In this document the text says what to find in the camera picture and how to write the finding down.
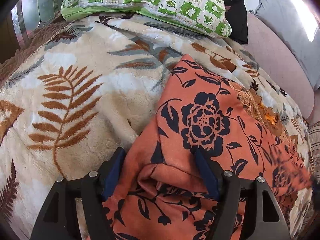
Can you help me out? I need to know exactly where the wooden stained glass door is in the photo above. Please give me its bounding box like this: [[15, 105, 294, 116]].
[[1, 0, 63, 63]]

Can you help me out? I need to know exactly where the light blue grey pillow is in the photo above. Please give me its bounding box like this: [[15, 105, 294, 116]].
[[253, 0, 319, 90]]

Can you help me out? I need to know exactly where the beige leaf print blanket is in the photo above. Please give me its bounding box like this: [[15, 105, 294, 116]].
[[1, 14, 312, 239]]

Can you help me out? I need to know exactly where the striped floral cushion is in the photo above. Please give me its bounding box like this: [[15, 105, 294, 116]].
[[308, 121, 320, 180]]

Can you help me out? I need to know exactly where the green white patterned pillow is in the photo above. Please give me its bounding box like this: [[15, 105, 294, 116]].
[[61, 0, 232, 38]]

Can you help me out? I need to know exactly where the orange black floral shirt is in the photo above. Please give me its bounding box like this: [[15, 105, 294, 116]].
[[104, 55, 310, 239]]

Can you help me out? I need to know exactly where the black garment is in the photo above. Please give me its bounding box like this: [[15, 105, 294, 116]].
[[223, 0, 248, 44]]

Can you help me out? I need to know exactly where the pink quilted bolster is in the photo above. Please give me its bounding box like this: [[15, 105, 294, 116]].
[[244, 12, 319, 123]]

